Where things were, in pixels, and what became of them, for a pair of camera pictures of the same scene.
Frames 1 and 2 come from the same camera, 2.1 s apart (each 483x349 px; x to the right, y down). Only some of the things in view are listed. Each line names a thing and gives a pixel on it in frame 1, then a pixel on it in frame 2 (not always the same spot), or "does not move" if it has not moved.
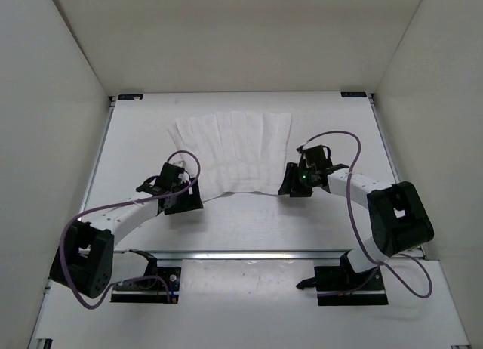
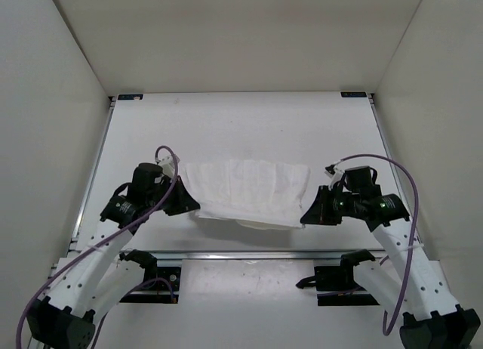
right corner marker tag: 354,94 does not move
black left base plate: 167,289 does not move
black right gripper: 290,186 -> 319,213
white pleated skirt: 244,151 -> 256,193
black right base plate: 337,285 does not move
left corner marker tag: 129,97 does not move
